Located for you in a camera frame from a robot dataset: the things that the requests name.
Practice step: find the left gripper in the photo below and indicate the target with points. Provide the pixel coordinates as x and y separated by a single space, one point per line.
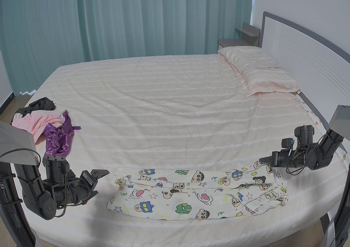
79 188

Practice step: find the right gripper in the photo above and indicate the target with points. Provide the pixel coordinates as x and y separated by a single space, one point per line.
281 159

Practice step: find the pink garment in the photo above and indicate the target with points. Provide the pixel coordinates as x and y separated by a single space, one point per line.
35 124

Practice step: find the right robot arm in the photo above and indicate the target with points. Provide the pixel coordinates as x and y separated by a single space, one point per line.
330 142

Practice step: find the white printed pyjama top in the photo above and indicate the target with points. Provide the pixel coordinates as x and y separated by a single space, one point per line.
191 191

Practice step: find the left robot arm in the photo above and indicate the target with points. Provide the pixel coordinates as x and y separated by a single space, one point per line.
30 185

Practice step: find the blue-green curtain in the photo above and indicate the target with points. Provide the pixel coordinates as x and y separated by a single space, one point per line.
123 16

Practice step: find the bed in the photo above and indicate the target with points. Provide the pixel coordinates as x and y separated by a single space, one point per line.
177 90

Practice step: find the black garment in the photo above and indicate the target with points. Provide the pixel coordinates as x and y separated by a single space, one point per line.
41 105

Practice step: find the purple satin garment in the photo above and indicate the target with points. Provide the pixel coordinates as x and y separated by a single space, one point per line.
58 139

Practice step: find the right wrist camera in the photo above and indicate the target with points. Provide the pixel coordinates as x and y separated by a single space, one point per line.
288 143

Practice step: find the cream pillow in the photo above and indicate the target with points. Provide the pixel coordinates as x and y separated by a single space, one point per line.
259 68

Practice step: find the grey bedside table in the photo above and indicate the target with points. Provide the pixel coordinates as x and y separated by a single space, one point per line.
240 37

